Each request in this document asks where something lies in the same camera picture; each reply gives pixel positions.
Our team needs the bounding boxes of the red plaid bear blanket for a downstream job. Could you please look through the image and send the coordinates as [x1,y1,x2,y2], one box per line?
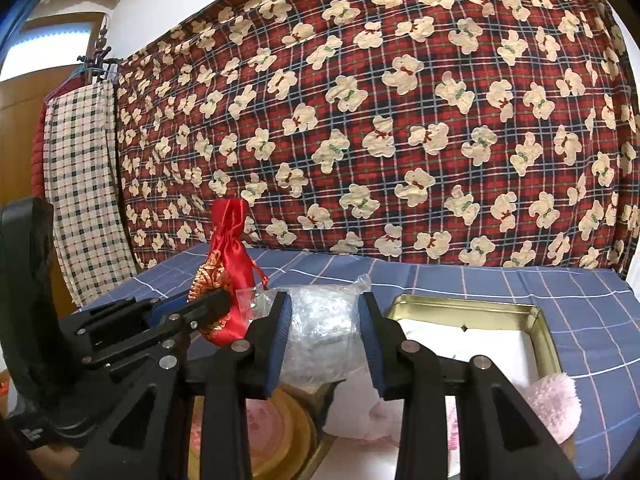
[117,0,639,274]

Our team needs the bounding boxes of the blue plaid sheet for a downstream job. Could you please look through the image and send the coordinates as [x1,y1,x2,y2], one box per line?
[74,244,640,480]

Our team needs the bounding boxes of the pink fluffy cloth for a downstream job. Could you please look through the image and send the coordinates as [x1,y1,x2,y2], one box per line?
[514,373,582,444]

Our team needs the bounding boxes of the clear plastic bag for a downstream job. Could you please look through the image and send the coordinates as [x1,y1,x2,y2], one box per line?
[235,274,371,391]

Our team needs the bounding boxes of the gold metal tin box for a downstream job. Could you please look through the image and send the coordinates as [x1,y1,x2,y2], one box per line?
[303,292,578,479]

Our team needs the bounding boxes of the red gold drawstring pouch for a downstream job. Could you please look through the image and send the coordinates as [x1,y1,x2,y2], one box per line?
[188,198,268,347]

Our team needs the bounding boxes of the white plush toy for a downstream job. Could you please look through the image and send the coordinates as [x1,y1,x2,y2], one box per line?
[323,368,404,445]

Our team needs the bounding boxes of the cream green checked cloth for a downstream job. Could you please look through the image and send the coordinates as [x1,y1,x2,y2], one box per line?
[42,81,137,308]

